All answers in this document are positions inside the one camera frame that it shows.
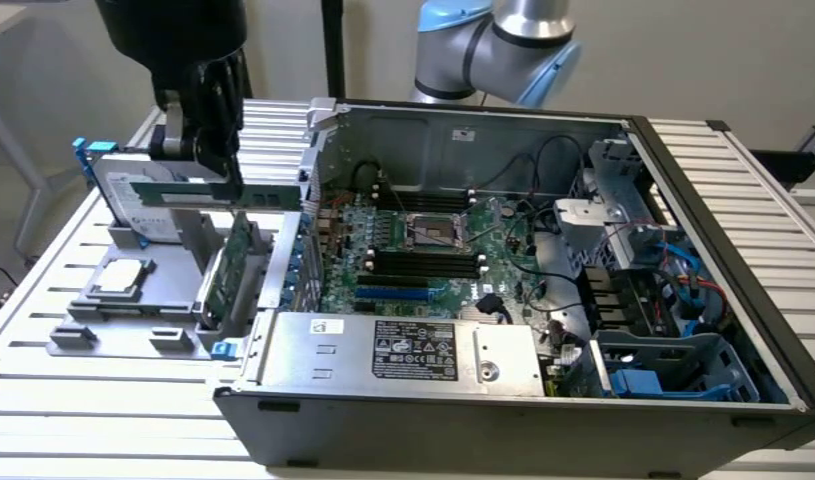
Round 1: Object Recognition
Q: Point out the silver hard disk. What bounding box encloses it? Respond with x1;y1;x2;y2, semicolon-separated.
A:
88;152;203;247

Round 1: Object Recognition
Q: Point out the green RAM stick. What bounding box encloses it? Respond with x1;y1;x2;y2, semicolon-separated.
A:
128;181;299;210

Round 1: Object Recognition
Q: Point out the red wire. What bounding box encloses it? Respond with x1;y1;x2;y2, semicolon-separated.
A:
686;279;730;321

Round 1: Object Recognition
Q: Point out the blue expansion slot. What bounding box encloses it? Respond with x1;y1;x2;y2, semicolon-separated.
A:
355;285;431;302

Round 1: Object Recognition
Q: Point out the metal CPU socket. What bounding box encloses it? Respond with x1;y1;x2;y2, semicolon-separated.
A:
395;209;470;252

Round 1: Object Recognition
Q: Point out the black vertical pole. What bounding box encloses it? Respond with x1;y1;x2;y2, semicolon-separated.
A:
320;0;349;99

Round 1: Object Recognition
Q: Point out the grey metal drive cage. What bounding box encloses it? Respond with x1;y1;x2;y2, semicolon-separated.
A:
575;138;656;251

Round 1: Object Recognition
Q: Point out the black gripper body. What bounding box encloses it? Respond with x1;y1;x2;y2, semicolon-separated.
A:
92;0;252;107

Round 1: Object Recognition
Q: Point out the grey side table frame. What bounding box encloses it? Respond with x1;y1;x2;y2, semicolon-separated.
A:
746;125;815;206

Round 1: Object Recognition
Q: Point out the green graphics card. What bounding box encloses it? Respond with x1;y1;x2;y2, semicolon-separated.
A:
201;211;259;332

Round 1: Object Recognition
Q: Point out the grey disk bay blue latch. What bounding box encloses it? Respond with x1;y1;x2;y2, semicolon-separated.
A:
587;328;763;402

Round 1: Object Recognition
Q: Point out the grey parts rack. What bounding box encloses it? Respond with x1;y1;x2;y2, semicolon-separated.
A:
45;208;279;362

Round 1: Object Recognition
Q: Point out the silver fan bracket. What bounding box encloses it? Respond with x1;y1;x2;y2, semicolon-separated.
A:
551;198;632;237

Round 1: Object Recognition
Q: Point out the blue SATA wire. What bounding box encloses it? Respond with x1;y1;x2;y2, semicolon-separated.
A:
650;238;722;335

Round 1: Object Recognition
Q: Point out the silver power supply unit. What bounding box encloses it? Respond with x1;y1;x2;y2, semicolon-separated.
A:
240;311;550;399

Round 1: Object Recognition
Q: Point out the black open PC case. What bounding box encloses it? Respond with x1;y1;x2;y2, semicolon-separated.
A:
211;96;815;470

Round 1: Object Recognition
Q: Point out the green motherboard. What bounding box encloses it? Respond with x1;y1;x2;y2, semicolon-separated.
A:
299;192;556;327

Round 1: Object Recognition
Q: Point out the black looped wire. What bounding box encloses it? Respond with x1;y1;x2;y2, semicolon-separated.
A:
492;135;590;201

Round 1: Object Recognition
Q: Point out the silver CPU chip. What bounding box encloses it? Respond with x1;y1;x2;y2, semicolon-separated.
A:
88;258;159;302

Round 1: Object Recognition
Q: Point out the blue disk rail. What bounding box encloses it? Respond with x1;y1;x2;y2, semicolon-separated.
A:
71;137;119;194

